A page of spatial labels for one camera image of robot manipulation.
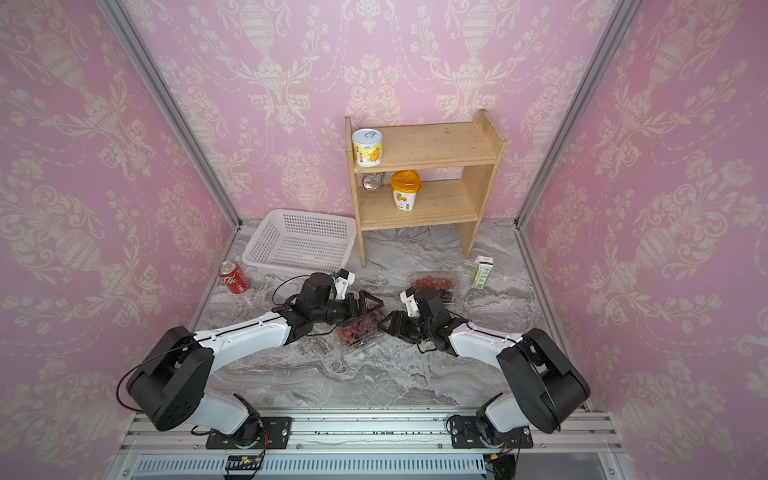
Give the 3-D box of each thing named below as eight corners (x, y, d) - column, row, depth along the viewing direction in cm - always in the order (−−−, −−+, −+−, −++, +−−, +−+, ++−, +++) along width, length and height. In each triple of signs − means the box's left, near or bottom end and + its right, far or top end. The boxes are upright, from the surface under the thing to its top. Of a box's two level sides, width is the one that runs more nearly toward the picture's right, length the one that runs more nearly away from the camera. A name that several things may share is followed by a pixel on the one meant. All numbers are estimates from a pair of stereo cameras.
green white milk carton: (470, 290, 102) (479, 267, 92) (468, 279, 105) (477, 255, 95) (484, 290, 102) (495, 267, 92) (481, 279, 105) (491, 255, 95)
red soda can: (230, 296, 102) (214, 276, 93) (236, 281, 106) (221, 261, 97) (246, 296, 102) (232, 276, 93) (252, 281, 106) (238, 261, 97)
